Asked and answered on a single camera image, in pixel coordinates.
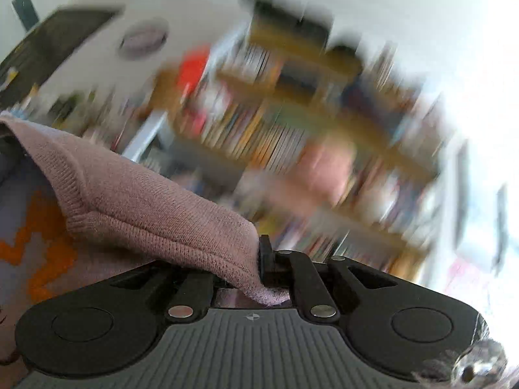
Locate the dark wall board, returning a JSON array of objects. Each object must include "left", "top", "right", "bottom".
[{"left": 1, "top": 7, "right": 121, "bottom": 109}]

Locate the wooden bookshelf with books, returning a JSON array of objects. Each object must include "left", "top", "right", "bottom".
[{"left": 149, "top": 0, "right": 447, "bottom": 280}]

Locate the pink and lilac knit sweater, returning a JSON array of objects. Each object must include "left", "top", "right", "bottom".
[{"left": 1, "top": 114, "right": 289, "bottom": 306}]

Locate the round wall clock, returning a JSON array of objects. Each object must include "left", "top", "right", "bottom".
[{"left": 117, "top": 18, "right": 169, "bottom": 60}]

